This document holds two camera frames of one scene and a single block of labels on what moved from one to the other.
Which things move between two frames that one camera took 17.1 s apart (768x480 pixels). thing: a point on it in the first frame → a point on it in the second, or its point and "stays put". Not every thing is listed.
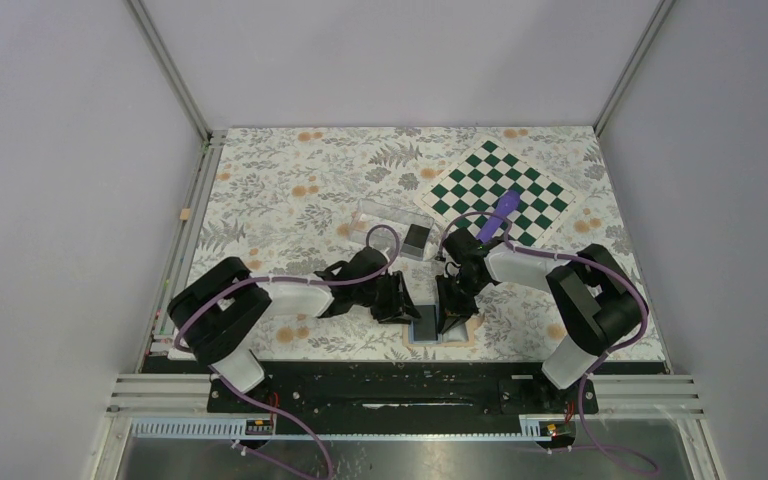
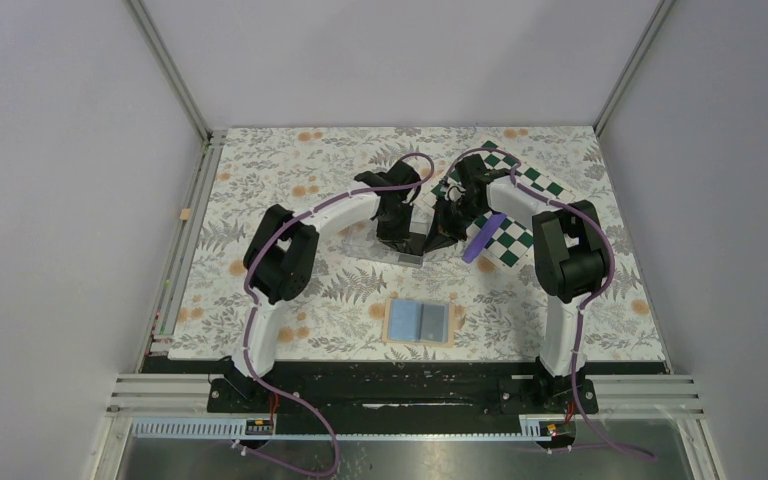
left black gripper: x=399 y=308 → x=402 y=235
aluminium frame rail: x=160 y=393 stays put
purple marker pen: x=506 y=204 stays put
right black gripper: x=449 y=304 → x=442 y=231
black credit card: x=414 y=242 stays put
